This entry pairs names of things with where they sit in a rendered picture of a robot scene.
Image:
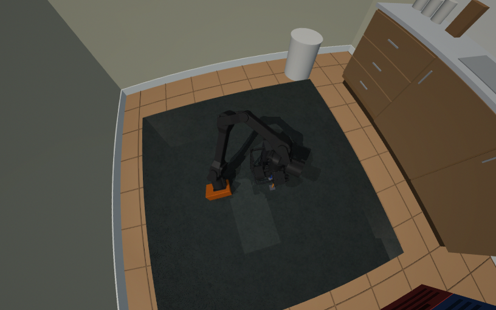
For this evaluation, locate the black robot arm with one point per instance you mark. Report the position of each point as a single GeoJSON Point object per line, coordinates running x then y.
{"type": "Point", "coordinates": [281, 144]}

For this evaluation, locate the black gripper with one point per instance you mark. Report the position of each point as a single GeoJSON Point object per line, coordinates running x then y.
{"type": "Point", "coordinates": [260, 171]}

